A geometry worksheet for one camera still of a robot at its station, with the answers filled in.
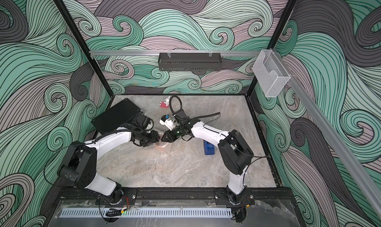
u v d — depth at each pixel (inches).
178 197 29.4
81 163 17.1
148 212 27.4
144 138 29.5
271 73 30.8
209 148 32.9
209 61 37.4
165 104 43.7
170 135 28.7
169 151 33.8
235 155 18.4
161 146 32.1
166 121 30.1
